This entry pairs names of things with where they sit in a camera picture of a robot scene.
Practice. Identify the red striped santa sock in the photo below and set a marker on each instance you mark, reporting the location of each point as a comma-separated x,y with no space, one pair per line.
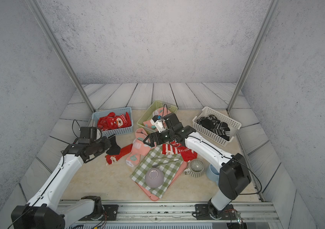
168,149

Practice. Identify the pink sock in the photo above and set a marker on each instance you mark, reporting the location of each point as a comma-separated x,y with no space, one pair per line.
163,111
138,148

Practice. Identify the front aluminium rail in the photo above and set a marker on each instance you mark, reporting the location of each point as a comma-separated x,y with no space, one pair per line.
178,215

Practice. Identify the metal frame post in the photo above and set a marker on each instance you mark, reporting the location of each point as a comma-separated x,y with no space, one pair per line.
42,21
254,51

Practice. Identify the blue plastic basket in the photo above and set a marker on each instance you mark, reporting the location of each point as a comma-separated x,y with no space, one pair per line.
119,111

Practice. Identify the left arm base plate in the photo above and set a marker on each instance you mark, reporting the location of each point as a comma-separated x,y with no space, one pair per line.
108,211

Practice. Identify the red patterned knit sock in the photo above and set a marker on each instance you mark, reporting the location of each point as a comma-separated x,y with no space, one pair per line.
186,153

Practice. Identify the black white striped sock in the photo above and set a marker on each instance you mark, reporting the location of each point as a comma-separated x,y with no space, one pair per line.
213,124

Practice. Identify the metal tongs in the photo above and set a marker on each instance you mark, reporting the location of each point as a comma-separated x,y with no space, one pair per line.
164,161

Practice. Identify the green checkered cloth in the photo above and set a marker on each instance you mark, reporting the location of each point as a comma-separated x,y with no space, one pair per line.
169,170

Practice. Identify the red snowman sock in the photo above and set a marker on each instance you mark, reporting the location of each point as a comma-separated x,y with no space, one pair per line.
119,121

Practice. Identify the red fluffy sock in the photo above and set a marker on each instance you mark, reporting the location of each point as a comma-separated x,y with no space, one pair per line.
102,123

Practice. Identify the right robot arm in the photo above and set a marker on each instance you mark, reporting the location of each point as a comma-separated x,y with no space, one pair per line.
234,175

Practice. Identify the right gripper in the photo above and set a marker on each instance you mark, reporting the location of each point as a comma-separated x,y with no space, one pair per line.
155,135

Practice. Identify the light blue mug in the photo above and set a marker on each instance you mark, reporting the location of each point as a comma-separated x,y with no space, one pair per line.
212,174

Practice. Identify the left metal frame post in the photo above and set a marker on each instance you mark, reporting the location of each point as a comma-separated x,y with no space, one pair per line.
42,21

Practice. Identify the white plastic basket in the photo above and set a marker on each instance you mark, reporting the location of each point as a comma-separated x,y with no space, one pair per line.
232,124

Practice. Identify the striped ceramic mug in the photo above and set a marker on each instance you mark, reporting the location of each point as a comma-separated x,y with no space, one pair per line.
195,168

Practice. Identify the grey upturned bowl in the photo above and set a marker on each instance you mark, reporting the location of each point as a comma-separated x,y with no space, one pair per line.
154,178

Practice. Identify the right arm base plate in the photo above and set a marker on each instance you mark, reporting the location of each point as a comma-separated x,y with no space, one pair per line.
209,212

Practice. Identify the pink tray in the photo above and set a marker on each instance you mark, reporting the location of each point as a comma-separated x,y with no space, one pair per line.
155,198

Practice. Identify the right metal frame post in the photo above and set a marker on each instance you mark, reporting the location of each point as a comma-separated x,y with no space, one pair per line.
254,51

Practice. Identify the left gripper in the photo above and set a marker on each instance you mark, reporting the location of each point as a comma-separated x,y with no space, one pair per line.
107,143

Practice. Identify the green plastic basket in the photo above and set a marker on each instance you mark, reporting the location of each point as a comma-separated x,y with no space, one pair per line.
155,109

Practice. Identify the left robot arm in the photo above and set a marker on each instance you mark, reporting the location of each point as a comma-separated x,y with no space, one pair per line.
41,211

